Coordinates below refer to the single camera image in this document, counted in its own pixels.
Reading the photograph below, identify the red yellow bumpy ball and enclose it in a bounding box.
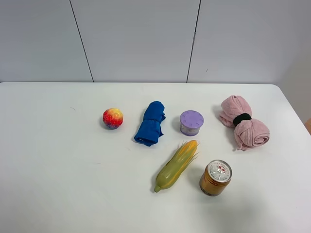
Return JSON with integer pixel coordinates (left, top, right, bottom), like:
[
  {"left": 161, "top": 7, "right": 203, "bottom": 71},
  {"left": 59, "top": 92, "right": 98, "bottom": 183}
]
[{"left": 103, "top": 108, "right": 123, "bottom": 130}]

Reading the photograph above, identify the gold beverage can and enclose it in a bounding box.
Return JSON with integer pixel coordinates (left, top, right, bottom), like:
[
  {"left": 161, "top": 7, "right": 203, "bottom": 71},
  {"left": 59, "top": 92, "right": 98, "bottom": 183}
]
[{"left": 199, "top": 160, "right": 232, "bottom": 196}]

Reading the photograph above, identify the purple lidded round container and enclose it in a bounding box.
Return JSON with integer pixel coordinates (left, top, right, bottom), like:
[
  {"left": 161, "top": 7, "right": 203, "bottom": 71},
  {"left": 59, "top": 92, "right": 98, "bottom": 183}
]
[{"left": 180, "top": 110, "right": 204, "bottom": 136}]

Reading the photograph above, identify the toy corn cob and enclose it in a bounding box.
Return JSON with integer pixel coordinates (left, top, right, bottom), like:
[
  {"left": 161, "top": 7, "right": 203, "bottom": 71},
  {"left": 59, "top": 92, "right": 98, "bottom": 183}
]
[{"left": 154, "top": 140, "right": 199, "bottom": 193}]

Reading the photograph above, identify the black hair band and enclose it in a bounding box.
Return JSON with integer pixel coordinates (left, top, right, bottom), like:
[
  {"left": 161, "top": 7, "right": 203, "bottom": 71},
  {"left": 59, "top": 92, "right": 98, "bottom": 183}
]
[{"left": 233, "top": 113, "right": 252, "bottom": 127}]

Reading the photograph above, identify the pink towel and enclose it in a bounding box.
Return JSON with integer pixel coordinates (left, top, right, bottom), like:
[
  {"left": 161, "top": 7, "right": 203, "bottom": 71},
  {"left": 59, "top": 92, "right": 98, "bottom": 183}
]
[{"left": 219, "top": 95, "right": 270, "bottom": 151}]

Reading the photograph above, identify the rolled blue cloth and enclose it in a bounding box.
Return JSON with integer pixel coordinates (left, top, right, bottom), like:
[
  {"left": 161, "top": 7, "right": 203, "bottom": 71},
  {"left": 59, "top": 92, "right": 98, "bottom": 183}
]
[{"left": 134, "top": 101, "right": 166, "bottom": 147}]

